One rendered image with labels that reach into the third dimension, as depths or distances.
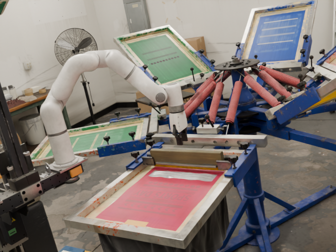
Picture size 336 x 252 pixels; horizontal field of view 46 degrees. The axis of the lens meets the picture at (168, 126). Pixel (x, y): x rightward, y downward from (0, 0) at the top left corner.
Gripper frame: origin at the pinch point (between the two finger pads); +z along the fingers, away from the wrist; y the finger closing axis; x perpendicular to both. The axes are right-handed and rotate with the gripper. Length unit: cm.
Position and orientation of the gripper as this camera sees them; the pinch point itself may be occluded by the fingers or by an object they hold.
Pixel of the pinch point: (182, 139)
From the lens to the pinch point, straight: 197.7
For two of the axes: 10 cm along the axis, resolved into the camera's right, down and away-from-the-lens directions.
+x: 8.6, 0.0, -5.1
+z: 1.7, 9.4, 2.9
